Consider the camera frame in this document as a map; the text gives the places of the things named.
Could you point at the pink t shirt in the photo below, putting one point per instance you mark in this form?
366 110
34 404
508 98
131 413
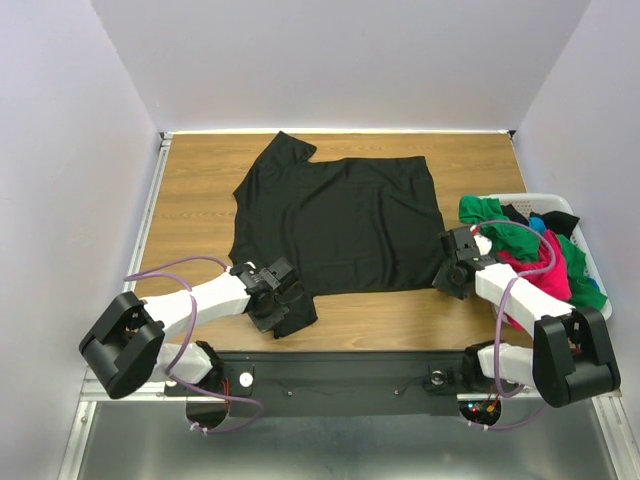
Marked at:
555 281

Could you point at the white laundry basket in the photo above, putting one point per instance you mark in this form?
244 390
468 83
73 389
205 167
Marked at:
543 203

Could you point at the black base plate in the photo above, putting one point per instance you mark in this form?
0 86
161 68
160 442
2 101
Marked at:
352 383

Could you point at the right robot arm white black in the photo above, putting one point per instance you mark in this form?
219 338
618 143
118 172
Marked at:
571 358

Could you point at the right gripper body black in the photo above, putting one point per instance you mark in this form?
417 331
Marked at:
443 265

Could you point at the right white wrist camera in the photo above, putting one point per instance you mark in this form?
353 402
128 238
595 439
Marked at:
483 243

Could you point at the black t shirt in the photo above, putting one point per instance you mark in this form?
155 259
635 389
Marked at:
561 223
354 225

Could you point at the blue t shirt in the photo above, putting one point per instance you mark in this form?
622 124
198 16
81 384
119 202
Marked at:
537 224

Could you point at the green t shirt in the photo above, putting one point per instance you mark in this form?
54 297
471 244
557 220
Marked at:
523 243

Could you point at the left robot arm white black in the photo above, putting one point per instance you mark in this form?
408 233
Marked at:
140 340

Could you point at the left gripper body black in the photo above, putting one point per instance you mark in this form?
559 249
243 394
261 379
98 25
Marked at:
270 317

